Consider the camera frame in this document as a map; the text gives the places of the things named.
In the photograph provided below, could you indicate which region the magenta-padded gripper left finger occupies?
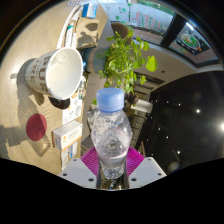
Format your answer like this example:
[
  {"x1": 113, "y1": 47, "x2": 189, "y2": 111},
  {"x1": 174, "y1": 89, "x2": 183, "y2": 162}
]
[{"x1": 59, "y1": 146, "x2": 101, "y2": 190}]

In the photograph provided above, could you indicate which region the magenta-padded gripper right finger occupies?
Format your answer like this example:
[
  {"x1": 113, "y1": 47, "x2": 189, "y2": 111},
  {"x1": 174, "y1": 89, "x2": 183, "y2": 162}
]
[{"x1": 125, "y1": 146, "x2": 168, "y2": 190}]

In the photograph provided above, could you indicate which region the clear bottle with blue cap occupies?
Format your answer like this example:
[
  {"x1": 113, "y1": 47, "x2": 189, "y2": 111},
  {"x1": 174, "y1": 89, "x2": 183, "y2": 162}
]
[{"x1": 90, "y1": 87, "x2": 134, "y2": 180}]

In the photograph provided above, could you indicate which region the white and orange box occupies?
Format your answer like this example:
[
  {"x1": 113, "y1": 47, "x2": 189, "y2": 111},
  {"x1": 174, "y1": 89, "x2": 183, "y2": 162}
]
[{"x1": 52, "y1": 119, "x2": 84, "y2": 151}]

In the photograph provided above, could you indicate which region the flat round red coaster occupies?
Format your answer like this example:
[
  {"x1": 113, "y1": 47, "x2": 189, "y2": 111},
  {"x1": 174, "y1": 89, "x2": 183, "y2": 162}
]
[{"x1": 25, "y1": 113, "x2": 48, "y2": 142}]

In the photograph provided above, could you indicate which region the group of ceiling lights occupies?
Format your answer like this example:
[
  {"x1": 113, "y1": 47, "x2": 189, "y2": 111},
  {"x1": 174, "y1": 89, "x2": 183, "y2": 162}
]
[{"x1": 156, "y1": 99, "x2": 224, "y2": 158}]

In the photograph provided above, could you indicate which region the green potted plant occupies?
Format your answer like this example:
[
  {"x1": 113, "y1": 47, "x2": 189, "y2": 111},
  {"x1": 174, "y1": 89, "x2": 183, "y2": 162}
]
[{"x1": 83, "y1": 28, "x2": 158, "y2": 101}]

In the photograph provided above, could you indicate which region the white tube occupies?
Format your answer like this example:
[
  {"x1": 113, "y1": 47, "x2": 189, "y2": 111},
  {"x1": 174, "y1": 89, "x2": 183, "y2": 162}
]
[{"x1": 64, "y1": 24, "x2": 74, "y2": 48}]

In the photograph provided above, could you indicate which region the window with painted decorations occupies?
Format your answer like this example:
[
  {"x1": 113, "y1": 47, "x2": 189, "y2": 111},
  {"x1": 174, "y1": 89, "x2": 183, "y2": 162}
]
[{"x1": 109, "y1": 0, "x2": 221, "y2": 68}]

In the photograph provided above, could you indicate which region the small blue box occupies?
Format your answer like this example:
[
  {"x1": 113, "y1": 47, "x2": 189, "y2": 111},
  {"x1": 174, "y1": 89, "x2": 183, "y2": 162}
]
[{"x1": 81, "y1": 2, "x2": 98, "y2": 19}]

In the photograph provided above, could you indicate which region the white mug with black handle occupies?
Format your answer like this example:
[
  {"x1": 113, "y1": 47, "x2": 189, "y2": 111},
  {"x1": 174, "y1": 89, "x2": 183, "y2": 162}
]
[{"x1": 24, "y1": 46, "x2": 84, "y2": 110}]

